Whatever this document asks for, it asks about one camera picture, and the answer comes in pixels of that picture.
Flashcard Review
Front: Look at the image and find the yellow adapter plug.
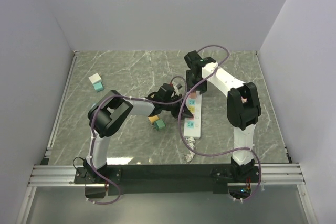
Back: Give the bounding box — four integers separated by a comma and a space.
148, 115, 159, 124

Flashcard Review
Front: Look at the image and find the white power strip cord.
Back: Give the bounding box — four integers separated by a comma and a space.
185, 137, 197, 163

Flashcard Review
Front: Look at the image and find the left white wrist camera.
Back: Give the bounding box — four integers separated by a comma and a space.
171, 83, 183, 95

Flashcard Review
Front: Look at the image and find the teal charger plug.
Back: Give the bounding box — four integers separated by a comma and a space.
93, 82, 104, 92

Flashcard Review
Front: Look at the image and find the white charger plug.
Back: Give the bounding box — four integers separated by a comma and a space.
88, 73, 102, 84

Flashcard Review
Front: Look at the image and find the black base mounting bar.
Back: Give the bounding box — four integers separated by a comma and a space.
74, 164, 260, 198

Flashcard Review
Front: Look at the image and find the green adapter plug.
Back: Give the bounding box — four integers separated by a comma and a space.
153, 119, 165, 131

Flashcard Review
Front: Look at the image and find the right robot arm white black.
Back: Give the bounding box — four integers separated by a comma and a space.
184, 51, 261, 182

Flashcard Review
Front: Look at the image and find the white multicolour power strip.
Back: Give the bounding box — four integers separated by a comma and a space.
183, 91, 202, 140

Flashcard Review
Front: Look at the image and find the pink adapter plug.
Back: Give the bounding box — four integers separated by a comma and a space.
189, 92, 197, 99

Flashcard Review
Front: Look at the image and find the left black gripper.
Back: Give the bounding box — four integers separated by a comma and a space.
163, 94, 193, 119

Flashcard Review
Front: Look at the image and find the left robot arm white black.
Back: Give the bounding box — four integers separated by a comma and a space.
78, 83, 193, 183

